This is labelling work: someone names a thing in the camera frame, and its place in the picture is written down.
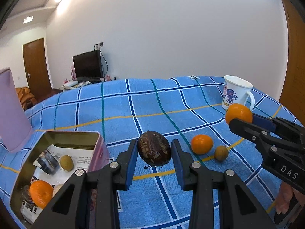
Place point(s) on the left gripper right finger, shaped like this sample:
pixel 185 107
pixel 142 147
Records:
pixel 238 207

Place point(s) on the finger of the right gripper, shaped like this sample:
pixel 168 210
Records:
pixel 257 135
pixel 268 123

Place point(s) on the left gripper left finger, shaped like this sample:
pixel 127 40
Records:
pixel 70 207

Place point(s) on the orange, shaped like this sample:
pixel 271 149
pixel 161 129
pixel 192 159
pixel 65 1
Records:
pixel 41 193

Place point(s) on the small orange tangerine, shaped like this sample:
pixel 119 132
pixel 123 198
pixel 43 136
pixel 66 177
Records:
pixel 238 111

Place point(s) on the brown kiwi fruit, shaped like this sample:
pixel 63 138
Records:
pixel 221 153

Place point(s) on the dark brown passion fruit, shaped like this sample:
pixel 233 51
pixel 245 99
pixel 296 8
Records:
pixel 154 149

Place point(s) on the right human hand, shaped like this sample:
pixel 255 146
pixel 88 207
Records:
pixel 286 193

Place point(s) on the printed paper in tin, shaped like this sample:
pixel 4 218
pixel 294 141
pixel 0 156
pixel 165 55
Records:
pixel 47 168

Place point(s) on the green kiwi in tin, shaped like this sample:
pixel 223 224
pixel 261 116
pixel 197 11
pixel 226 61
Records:
pixel 66 162

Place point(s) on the white floral mug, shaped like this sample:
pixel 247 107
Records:
pixel 237 90

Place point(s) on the pink metal tin box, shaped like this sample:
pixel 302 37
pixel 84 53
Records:
pixel 100 158

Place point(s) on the purple electric kettle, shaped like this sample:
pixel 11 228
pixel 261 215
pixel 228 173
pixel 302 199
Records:
pixel 15 127

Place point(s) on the blue plaid tablecloth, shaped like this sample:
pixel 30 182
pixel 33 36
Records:
pixel 179 108

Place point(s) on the orange leather sofa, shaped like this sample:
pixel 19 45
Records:
pixel 26 98

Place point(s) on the tv stand with clutter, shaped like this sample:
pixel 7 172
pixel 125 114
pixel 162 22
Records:
pixel 70 85

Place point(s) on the brown wooden door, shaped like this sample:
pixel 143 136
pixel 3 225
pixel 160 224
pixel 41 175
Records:
pixel 35 65

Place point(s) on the black television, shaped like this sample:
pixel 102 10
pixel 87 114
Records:
pixel 88 66

